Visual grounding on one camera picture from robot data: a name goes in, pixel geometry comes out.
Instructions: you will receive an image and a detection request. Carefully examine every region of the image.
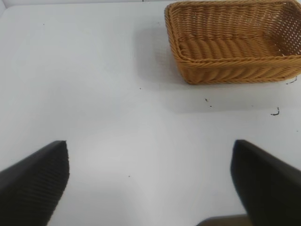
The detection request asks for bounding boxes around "brown woven wicker basket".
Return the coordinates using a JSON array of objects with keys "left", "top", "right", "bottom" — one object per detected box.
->
[{"left": 164, "top": 0, "right": 301, "bottom": 86}]

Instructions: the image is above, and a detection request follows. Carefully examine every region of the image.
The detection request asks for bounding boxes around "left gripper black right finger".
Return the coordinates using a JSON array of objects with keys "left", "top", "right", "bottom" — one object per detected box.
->
[{"left": 230, "top": 139, "right": 301, "bottom": 226}]

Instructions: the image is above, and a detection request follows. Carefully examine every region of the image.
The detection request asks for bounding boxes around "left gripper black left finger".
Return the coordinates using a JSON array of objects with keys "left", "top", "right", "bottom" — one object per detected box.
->
[{"left": 0, "top": 140, "right": 71, "bottom": 226}]

